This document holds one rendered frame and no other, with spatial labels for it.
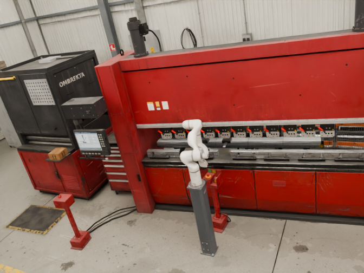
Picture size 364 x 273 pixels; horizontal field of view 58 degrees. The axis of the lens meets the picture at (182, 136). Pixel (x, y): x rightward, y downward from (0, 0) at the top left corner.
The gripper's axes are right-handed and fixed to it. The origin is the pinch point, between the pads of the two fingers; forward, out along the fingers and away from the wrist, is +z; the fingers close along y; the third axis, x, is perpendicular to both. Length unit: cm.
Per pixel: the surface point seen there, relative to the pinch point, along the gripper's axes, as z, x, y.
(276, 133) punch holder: -13, 56, 77
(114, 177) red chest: 54, -7, -184
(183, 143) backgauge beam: 13, 46, -60
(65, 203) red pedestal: -21, -101, -156
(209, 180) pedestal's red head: 13.4, -8.7, 5.4
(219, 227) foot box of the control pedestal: 81, -36, 10
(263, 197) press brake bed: 66, 12, 59
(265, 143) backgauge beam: 21, 67, 54
